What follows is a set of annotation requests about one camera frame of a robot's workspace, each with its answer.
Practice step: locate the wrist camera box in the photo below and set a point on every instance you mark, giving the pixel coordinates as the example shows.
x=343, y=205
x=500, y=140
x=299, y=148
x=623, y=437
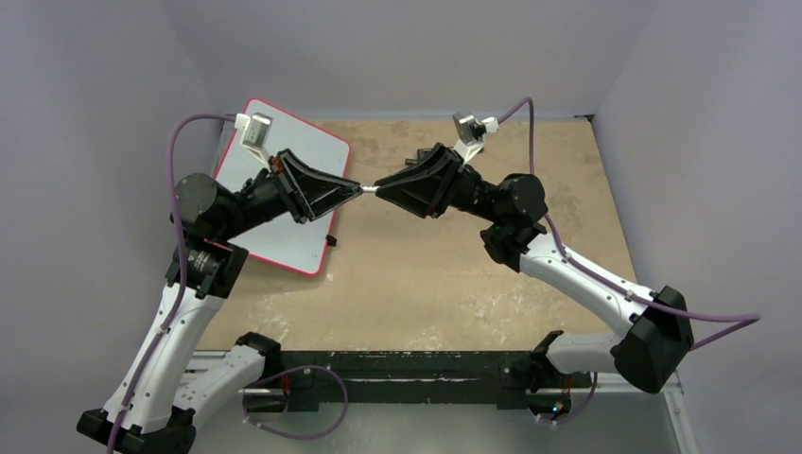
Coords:
x=471, y=134
x=255, y=129

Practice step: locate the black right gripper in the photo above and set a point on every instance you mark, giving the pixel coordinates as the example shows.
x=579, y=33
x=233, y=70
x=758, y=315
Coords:
x=447, y=182

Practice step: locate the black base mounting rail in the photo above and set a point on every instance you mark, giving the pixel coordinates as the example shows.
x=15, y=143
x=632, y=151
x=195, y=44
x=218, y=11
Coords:
x=302, y=380

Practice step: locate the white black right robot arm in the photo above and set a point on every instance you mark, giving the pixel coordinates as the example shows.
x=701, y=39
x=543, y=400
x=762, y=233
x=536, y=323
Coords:
x=647, y=337

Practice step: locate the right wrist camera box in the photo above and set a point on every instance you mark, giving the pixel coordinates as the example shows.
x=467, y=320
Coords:
x=471, y=134

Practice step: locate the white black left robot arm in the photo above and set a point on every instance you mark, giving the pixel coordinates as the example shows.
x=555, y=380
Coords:
x=153, y=410

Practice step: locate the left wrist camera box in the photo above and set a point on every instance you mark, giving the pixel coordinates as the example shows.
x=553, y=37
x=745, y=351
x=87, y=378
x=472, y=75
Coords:
x=255, y=129

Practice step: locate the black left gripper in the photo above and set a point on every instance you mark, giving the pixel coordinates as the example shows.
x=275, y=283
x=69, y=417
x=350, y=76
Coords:
x=305, y=191

